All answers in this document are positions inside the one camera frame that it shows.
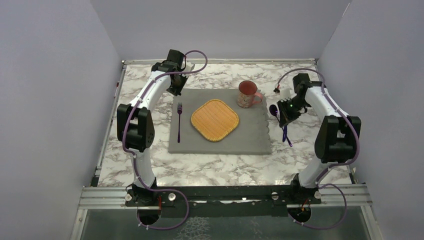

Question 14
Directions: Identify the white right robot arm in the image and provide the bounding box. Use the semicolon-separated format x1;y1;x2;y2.
274;68;362;204

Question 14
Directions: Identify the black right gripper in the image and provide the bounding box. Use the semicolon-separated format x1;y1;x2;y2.
277;96;309;128

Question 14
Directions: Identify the grey scalloped cloth placemat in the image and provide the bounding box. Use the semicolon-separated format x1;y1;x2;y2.
168;88;272;155

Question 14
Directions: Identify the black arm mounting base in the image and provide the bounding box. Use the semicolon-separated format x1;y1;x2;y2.
124;185;322;219

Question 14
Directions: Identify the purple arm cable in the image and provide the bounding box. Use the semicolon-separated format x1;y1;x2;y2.
121;50;209;231
273;68;361;231

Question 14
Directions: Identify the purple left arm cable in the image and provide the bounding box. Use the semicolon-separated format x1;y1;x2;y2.
121;50;209;231

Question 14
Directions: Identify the aluminium table frame rail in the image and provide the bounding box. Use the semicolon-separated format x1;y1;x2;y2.
70;187;133;240

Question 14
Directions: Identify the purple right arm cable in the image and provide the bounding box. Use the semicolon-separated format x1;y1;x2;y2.
273;68;361;231

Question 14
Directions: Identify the purple iridescent fork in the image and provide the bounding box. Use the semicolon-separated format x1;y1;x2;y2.
177;102;183;143

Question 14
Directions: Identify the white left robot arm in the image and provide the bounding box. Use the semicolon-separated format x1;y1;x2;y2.
116;49;193;206

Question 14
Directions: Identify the purple iridescent spoon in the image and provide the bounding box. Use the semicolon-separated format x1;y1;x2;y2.
268;104;293;147

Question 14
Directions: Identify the purple iridescent knife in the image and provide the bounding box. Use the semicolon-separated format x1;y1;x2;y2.
282;126;288;142

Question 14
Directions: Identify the pink patterned cup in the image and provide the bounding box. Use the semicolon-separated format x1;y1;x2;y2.
236;80;264;108

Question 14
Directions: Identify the woven yellow wicker tray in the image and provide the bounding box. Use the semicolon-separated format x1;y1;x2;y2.
190;99;240;142

